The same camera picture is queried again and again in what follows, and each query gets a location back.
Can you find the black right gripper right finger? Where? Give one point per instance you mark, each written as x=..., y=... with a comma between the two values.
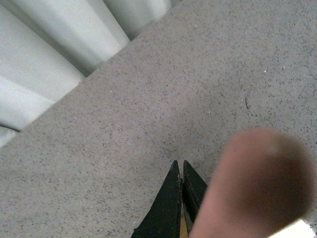
x=193, y=191

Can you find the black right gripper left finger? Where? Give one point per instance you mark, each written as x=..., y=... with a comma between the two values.
x=164, y=217

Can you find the white pleated curtain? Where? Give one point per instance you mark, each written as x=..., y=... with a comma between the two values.
x=48, y=46

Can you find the pink chopstick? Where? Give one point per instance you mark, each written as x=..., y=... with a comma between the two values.
x=264, y=181

